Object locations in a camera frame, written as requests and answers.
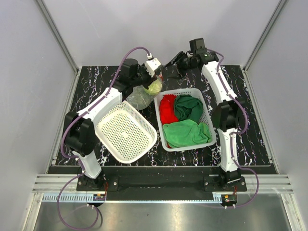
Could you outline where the purple cable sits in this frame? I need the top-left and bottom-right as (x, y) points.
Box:
(56, 46), (152, 228)
(208, 49), (260, 209)

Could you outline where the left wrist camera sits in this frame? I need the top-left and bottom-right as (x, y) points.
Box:
(144, 53), (161, 77)

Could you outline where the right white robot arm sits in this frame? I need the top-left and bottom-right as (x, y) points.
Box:
(164, 38), (248, 191)

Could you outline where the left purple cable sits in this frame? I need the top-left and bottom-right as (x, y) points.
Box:
(56, 46), (152, 228)

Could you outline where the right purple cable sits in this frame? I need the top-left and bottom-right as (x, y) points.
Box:
(208, 49), (260, 209)

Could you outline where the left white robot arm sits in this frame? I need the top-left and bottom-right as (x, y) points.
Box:
(61, 57), (161, 191)

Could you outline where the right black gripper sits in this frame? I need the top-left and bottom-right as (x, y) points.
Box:
(162, 51), (197, 81)

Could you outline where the light green towel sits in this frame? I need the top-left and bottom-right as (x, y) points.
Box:
(163, 119), (212, 148)

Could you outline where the empty white perforated basket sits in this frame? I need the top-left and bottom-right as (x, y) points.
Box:
(95, 101), (157, 164)

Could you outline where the dark green cloth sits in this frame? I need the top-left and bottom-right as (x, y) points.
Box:
(174, 95), (204, 123)

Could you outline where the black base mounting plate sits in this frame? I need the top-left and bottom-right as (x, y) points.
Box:
(77, 174), (247, 192)

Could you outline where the red cloth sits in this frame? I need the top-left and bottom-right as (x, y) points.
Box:
(159, 94), (179, 125)

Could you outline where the green fake cabbage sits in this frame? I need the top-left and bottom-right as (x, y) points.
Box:
(144, 79), (163, 95)

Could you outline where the white slotted cable duct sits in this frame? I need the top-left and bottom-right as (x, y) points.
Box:
(42, 193), (106, 203)

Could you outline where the clear zip top bag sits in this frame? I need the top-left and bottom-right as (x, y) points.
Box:
(126, 75), (163, 110)

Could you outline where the white basket with cloths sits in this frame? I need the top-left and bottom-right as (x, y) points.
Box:
(154, 88), (216, 152)

